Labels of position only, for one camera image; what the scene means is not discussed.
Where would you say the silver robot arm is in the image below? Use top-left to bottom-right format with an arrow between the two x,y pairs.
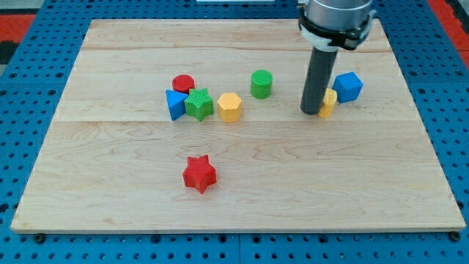
298,0 -> 376,52

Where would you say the blue cube block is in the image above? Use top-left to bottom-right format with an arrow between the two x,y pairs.
333,72 -> 363,103

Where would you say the yellow hexagon block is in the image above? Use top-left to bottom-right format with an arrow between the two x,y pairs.
217,92 -> 243,123

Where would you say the light wooden board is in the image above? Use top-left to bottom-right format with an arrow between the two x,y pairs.
11,19 -> 466,234

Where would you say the green star block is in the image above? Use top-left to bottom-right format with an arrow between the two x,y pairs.
184,88 -> 213,122

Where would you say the green cylinder block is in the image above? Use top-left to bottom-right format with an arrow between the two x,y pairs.
250,69 -> 273,99

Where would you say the red star block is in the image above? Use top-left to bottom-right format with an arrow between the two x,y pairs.
182,155 -> 217,194

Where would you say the blue triangle block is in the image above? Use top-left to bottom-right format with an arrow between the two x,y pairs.
166,89 -> 188,121

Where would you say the red cylinder block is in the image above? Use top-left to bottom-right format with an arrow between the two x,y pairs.
171,74 -> 196,94

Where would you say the yellow cylinder block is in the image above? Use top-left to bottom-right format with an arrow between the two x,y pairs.
318,88 -> 338,118

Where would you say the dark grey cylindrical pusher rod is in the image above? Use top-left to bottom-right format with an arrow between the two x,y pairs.
300,48 -> 338,115

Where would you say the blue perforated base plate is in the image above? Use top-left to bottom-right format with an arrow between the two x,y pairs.
1,0 -> 468,263

